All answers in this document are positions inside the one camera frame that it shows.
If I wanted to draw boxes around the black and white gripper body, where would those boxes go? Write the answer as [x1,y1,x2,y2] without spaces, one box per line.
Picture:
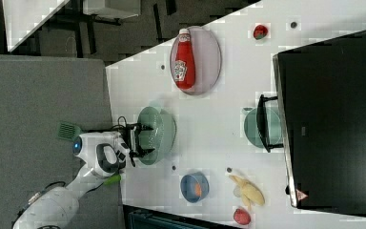
[115,124,140,166]

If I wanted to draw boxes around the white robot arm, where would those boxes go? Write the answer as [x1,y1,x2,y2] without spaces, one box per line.
[12,123,152,229]

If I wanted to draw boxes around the blue bowl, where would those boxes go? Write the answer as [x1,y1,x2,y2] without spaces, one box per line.
[180,172,209,203]

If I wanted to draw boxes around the orange carrot piece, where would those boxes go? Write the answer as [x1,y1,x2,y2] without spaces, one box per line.
[194,182,202,198]

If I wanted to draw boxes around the green spatula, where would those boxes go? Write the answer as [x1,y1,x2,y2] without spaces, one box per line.
[57,121,83,141]

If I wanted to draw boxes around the red ketchup bottle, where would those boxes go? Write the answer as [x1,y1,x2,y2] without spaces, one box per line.
[173,29,195,90]

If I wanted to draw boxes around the green mug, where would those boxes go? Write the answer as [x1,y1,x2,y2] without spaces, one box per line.
[242,108,283,152]

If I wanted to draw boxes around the yellow banana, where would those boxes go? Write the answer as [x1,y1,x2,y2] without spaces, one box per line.
[229,175,265,210]

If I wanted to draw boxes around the black toaster oven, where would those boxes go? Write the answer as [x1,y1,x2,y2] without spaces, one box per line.
[273,30,366,217]

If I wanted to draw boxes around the grey fabric panel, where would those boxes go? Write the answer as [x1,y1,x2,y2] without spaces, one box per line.
[0,55,112,229]

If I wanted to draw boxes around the red strawberry toy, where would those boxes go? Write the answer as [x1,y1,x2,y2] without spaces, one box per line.
[253,25,269,40]

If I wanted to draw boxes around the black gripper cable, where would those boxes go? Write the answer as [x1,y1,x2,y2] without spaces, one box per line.
[85,115,134,134]

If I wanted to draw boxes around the grey round plate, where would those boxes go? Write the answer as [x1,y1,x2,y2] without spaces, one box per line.
[170,26,222,95]

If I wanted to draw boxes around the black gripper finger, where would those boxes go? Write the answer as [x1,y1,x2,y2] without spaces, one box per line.
[129,149,154,158]
[135,123,153,132]

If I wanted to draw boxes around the red apple toy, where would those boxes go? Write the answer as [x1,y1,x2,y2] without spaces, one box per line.
[234,208,251,225]

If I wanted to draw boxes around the green plastic strainer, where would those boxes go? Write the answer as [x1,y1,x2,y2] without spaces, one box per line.
[137,103,176,165]

